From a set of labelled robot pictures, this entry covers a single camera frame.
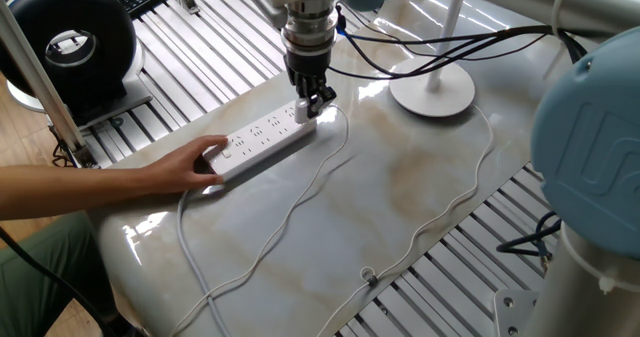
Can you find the white lamp base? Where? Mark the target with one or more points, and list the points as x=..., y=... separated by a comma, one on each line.
x=430, y=92

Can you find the person's left forearm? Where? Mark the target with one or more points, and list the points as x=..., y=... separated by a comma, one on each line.
x=75, y=192

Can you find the marble pattern table mat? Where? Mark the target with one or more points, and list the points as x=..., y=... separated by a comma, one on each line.
x=375, y=187

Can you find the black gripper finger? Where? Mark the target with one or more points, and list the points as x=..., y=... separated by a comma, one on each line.
x=300, y=88
x=321, y=97

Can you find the green trousers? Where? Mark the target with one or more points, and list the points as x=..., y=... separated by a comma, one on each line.
x=30, y=287

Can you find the white power strip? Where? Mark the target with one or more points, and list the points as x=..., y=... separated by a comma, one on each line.
x=260, y=142

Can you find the person's left hand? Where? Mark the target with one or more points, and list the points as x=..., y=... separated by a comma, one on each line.
x=180, y=172

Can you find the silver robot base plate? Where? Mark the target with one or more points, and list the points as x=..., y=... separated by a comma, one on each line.
x=515, y=312

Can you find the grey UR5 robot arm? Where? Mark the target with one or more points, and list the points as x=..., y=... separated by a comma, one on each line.
x=590, y=142

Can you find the white power adapter plug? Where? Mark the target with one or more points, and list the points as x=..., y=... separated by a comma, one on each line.
x=301, y=113

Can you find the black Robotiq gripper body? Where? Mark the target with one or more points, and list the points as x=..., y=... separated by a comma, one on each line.
x=307, y=67

